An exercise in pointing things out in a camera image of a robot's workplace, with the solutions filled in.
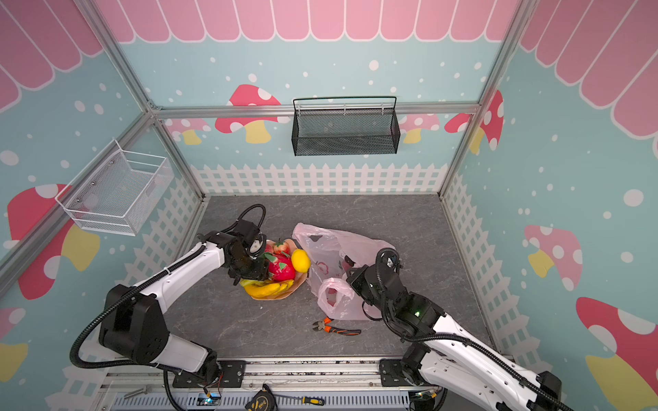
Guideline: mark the black mesh wall basket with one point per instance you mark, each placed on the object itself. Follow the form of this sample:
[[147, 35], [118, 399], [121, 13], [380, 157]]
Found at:
[[356, 125]]

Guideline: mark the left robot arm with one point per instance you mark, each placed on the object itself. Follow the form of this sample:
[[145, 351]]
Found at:
[[132, 331]]

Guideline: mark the yellow black screwdriver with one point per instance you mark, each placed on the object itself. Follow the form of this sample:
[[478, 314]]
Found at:
[[308, 400]]

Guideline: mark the white wire wall basket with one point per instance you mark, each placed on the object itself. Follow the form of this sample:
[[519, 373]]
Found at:
[[116, 193]]

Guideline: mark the black tape measure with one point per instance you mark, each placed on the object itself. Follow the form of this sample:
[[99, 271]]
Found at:
[[263, 400]]

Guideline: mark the yellow banana bunch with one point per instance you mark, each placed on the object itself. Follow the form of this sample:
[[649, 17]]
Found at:
[[263, 290]]

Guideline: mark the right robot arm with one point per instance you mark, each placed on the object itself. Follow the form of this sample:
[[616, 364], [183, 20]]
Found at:
[[442, 353]]

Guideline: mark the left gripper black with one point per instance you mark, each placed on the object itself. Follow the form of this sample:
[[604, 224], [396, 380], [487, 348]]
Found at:
[[259, 272]]

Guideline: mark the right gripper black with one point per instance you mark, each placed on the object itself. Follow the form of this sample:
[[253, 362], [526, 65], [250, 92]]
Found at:
[[357, 280]]

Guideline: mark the red strawberry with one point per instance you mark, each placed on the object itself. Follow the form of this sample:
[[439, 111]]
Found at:
[[284, 247]]

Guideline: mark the red dragon fruit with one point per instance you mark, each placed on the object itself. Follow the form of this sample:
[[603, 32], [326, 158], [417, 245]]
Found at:
[[280, 267]]

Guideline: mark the yellow lemon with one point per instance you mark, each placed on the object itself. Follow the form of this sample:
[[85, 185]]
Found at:
[[301, 261]]

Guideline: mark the pink plastic bag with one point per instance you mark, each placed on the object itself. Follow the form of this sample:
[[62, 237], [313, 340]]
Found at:
[[332, 254]]

